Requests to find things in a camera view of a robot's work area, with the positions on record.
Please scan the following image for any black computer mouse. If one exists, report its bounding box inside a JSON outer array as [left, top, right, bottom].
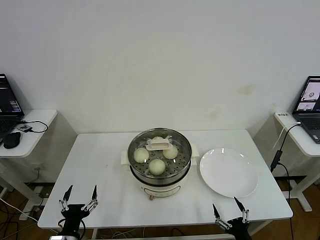
[[3, 131, 22, 150]]

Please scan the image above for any white laptop cable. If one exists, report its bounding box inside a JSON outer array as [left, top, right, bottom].
[[272, 121, 303, 149]]

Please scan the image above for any white side table with label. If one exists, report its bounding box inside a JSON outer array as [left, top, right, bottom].
[[273, 111, 320, 212]]

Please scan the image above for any white main table frame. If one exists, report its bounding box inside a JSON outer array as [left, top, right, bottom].
[[91, 221, 273, 240]]

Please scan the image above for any white side table with mouse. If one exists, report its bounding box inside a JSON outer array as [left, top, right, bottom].
[[0, 108, 58, 208]]

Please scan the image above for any perforated steel steamer basket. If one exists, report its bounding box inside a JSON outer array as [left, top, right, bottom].
[[126, 127, 193, 181]]

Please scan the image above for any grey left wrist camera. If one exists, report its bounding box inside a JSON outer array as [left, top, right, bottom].
[[48, 234, 76, 240]]

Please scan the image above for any black laptop dark screen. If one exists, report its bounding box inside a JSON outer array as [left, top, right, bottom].
[[0, 72, 25, 140]]

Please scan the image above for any black usb hub cable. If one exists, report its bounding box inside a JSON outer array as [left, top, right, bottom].
[[17, 119, 49, 133]]

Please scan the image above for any cream electric cooking pot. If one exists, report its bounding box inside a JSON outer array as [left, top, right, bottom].
[[120, 147, 201, 201]]

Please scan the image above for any round white plate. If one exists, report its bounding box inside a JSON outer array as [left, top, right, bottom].
[[199, 147, 259, 199]]

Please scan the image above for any right black laptop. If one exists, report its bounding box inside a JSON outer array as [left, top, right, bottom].
[[291, 75, 320, 145]]

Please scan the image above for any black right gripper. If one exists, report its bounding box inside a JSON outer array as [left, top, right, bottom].
[[212, 197, 252, 240]]

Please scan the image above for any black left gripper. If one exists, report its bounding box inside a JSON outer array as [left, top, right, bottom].
[[59, 185, 100, 236]]

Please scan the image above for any glass lid cream handle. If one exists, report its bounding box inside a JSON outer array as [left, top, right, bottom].
[[127, 127, 193, 176]]

